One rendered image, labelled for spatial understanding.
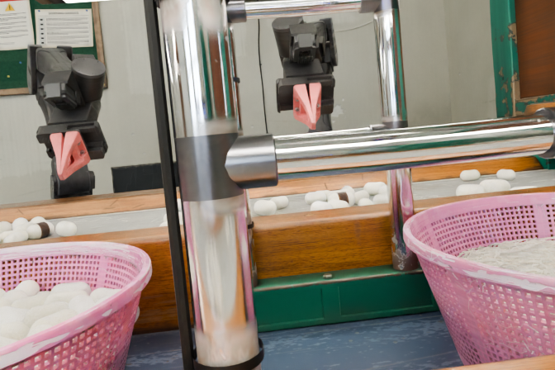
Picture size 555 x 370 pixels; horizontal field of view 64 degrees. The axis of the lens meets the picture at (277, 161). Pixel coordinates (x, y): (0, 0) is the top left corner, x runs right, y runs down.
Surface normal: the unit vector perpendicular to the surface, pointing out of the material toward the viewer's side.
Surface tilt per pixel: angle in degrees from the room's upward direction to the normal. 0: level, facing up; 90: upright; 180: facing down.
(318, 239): 90
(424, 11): 90
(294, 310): 90
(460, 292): 108
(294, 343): 0
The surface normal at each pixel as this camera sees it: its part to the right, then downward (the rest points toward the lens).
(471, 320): -0.86, 0.41
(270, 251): 0.07, 0.06
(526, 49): -0.99, 0.10
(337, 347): -0.09, -0.99
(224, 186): 0.51, 0.00
